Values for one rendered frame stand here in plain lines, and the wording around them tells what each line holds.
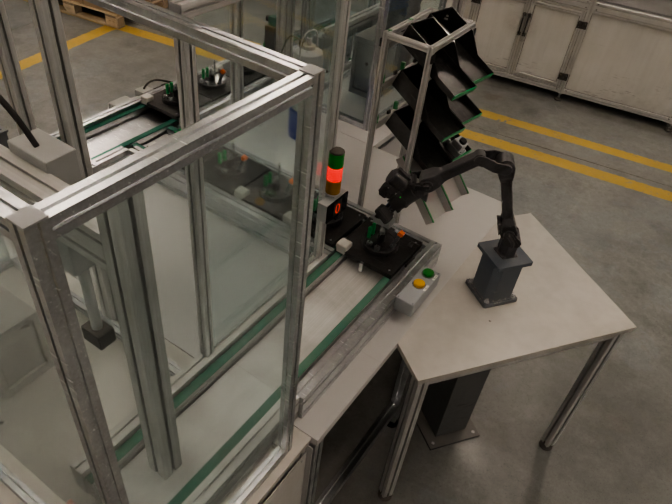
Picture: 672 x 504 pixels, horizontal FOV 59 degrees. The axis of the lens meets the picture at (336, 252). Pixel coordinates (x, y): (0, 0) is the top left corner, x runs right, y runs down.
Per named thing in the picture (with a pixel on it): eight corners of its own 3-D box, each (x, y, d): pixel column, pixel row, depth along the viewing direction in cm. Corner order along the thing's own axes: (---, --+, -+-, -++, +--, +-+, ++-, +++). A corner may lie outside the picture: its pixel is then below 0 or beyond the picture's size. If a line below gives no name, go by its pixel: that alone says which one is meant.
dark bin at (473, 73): (490, 77, 216) (502, 63, 210) (469, 87, 209) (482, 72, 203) (441, 22, 221) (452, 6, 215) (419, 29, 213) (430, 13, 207)
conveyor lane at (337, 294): (417, 263, 234) (422, 244, 227) (285, 408, 179) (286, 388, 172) (356, 232, 245) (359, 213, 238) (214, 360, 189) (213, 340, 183)
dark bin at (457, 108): (478, 117, 227) (490, 104, 221) (459, 127, 219) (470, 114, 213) (432, 63, 231) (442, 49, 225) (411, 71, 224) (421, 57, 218)
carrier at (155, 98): (212, 103, 296) (211, 79, 288) (176, 120, 280) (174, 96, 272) (177, 87, 305) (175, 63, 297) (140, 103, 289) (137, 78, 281)
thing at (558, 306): (633, 332, 221) (637, 327, 219) (416, 386, 193) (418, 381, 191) (528, 217, 269) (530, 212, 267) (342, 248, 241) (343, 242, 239)
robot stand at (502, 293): (517, 301, 223) (534, 262, 210) (483, 309, 219) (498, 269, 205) (496, 275, 233) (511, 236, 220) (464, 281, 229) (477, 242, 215)
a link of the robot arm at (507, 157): (513, 149, 190) (492, 151, 192) (515, 161, 185) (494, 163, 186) (516, 228, 210) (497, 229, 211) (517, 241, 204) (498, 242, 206)
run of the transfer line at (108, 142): (389, 41, 401) (392, 23, 393) (105, 195, 247) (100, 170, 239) (339, 23, 417) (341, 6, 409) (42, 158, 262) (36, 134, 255)
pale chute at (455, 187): (461, 195, 250) (469, 193, 246) (442, 207, 242) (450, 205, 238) (433, 134, 246) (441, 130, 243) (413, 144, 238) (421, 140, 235)
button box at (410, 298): (437, 285, 220) (441, 272, 216) (410, 317, 206) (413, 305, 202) (420, 276, 222) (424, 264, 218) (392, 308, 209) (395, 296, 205)
